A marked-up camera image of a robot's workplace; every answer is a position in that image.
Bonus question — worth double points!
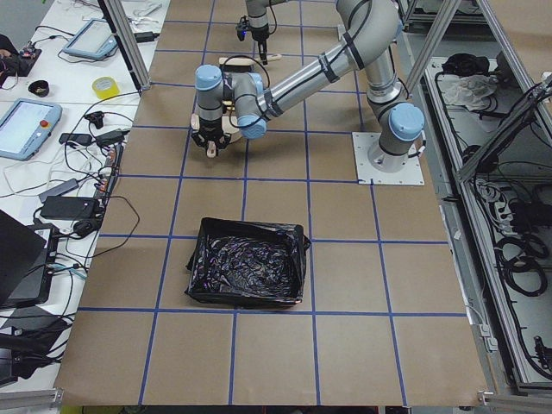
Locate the black lined trash bin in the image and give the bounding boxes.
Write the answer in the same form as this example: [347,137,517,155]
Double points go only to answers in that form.
[185,217,311,308]

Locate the black power brick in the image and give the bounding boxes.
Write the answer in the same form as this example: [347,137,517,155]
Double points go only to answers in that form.
[41,196,100,220]

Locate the small black bowl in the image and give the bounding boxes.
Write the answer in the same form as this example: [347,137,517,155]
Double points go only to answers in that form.
[28,79,50,97]

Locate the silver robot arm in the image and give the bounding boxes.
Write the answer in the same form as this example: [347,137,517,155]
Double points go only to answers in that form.
[245,0,283,65]
[191,1,424,165]

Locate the coiled black cables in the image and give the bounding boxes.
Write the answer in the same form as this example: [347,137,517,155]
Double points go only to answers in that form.
[493,235,547,298]

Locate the far teach pendant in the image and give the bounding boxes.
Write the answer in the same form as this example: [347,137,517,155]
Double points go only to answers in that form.
[62,18,117,60]

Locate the white crumpled cloth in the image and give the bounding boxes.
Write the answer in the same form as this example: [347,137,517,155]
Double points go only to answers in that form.
[443,75,498,111]

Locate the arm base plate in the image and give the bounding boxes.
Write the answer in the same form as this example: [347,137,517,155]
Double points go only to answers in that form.
[352,132,424,186]

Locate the black power adapter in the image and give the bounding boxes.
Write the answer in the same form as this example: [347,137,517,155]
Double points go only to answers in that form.
[95,129,129,147]

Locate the yellow tape roll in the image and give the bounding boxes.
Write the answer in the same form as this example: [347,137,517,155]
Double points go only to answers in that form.
[91,76,120,100]

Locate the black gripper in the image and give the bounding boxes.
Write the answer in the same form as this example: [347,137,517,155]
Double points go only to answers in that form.
[191,114,232,156]
[254,26,270,65]

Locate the beige plastic dustpan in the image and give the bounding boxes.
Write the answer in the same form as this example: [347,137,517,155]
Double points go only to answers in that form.
[191,101,241,158]

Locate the near teach pendant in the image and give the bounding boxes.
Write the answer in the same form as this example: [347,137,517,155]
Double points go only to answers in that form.
[1,98,62,161]

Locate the black laptop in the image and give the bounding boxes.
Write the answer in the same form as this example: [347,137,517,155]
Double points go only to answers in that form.
[1,212,60,310]

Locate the beige hand brush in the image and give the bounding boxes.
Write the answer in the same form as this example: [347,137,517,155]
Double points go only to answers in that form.
[218,55,258,72]

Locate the aluminium frame post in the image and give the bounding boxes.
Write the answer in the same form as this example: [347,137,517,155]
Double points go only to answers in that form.
[98,0,151,94]

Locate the teach pendant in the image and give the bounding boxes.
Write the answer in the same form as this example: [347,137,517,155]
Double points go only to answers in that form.
[1,98,62,161]
[62,18,117,60]

